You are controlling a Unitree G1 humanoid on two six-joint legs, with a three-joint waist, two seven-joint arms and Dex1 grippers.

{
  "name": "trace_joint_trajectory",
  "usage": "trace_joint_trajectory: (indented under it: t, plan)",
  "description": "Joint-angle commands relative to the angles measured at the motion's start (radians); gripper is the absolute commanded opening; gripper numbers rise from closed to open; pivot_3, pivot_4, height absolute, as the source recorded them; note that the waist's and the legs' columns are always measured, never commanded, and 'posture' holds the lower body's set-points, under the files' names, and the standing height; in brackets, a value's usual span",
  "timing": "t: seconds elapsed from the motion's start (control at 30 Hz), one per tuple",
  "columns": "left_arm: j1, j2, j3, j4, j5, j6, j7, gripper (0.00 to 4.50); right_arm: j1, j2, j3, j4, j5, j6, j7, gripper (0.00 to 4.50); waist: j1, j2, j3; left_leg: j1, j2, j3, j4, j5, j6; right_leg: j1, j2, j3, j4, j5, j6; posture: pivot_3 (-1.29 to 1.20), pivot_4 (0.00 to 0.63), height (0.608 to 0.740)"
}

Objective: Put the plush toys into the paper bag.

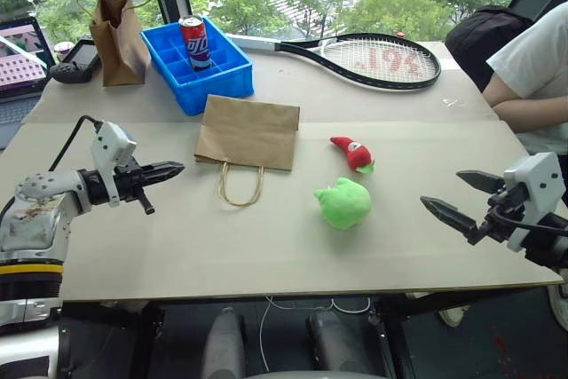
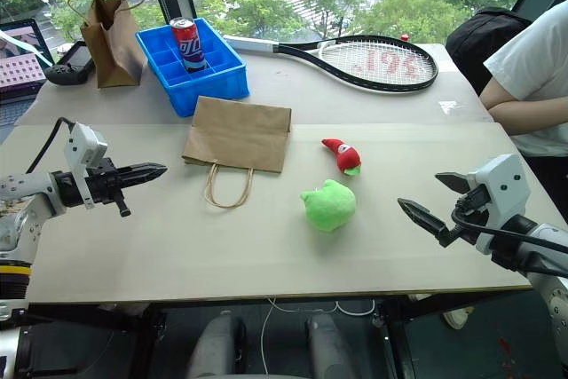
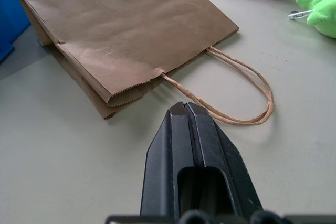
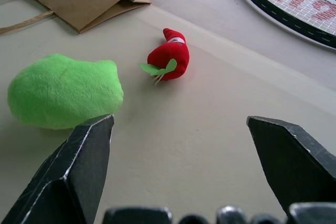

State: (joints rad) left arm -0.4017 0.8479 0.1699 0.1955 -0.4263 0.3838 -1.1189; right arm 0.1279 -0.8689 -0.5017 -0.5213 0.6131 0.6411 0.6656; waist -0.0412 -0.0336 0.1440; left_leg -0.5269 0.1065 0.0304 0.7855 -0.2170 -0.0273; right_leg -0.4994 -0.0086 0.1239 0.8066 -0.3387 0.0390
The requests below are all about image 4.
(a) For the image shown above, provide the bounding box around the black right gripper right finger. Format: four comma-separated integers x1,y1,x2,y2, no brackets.
246,115,336,217

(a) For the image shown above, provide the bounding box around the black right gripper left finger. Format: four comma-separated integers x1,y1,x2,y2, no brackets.
0,114,115,224

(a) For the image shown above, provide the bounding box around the green plush toy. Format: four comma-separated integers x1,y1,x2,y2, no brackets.
7,53,124,131

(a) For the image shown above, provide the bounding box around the red plush chili pepper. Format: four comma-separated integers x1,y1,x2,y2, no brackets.
138,27,191,86

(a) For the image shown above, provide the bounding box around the black tennis racket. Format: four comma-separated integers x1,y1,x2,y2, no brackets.
225,0,336,50

